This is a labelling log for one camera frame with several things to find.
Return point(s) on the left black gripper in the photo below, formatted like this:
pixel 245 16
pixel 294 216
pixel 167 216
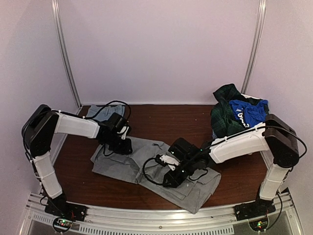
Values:
pixel 125 150

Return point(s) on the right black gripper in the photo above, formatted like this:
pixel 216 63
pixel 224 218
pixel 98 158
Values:
pixel 172 178

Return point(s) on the light blue denim skirt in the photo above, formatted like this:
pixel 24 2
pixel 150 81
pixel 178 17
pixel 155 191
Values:
pixel 105 113

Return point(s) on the grey shirt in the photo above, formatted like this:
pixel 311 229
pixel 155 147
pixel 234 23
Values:
pixel 133 168

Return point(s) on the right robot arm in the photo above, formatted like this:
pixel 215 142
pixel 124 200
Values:
pixel 271 135

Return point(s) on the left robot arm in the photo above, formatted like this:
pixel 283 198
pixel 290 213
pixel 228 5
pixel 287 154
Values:
pixel 39 130

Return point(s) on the dark green plaid garment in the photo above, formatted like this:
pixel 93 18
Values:
pixel 223 121

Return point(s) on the blue cloth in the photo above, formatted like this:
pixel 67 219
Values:
pixel 249 114

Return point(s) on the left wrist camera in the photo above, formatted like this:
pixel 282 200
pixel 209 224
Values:
pixel 125 131

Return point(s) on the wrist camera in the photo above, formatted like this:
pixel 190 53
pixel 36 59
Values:
pixel 125 131
pixel 166 160

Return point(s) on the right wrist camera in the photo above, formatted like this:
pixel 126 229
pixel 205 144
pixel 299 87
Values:
pixel 166 160

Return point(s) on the aluminium front rail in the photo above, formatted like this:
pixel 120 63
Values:
pixel 219 220

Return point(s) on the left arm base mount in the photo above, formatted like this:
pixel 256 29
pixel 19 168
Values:
pixel 66 213

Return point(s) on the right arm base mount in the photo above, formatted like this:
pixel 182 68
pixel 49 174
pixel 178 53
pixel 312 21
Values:
pixel 256 213

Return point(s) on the left aluminium post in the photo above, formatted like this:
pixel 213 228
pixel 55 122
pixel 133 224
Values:
pixel 63 49

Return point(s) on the aluminium post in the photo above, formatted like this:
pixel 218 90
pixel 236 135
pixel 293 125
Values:
pixel 63 49
pixel 258 32

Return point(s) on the right aluminium post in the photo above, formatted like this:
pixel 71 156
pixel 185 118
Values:
pixel 258 32

